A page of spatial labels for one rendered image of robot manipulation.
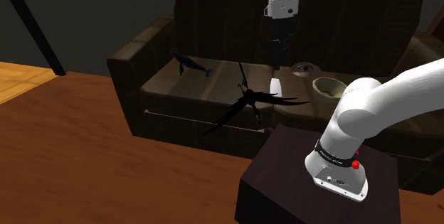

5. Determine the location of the white cylindrical bottle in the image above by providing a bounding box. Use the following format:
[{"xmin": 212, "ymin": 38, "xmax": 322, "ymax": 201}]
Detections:
[{"xmin": 269, "ymin": 77, "xmax": 283, "ymax": 96}]

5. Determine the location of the dark whale figure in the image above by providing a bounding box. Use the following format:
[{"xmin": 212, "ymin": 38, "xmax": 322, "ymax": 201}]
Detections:
[{"xmin": 169, "ymin": 50, "xmax": 215, "ymax": 80}]

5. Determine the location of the black winged insect figure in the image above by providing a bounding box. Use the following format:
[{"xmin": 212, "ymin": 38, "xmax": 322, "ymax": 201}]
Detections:
[{"xmin": 201, "ymin": 61, "xmax": 311, "ymax": 137}]

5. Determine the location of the grey round disc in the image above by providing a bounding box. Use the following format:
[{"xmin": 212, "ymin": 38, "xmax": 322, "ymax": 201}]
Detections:
[{"xmin": 290, "ymin": 61, "xmax": 319, "ymax": 78}]

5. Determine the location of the dark robot stand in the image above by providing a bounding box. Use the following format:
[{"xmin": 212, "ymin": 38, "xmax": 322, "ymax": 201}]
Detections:
[{"xmin": 234, "ymin": 123, "xmax": 403, "ymax": 224}]

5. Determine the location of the black slanted beam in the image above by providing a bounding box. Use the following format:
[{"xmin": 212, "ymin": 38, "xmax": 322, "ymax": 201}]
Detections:
[{"xmin": 0, "ymin": 0, "xmax": 67, "ymax": 77}]

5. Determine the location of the dark brown leather sofa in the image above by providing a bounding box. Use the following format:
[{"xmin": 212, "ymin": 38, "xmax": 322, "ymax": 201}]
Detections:
[{"xmin": 106, "ymin": 0, "xmax": 444, "ymax": 196}]

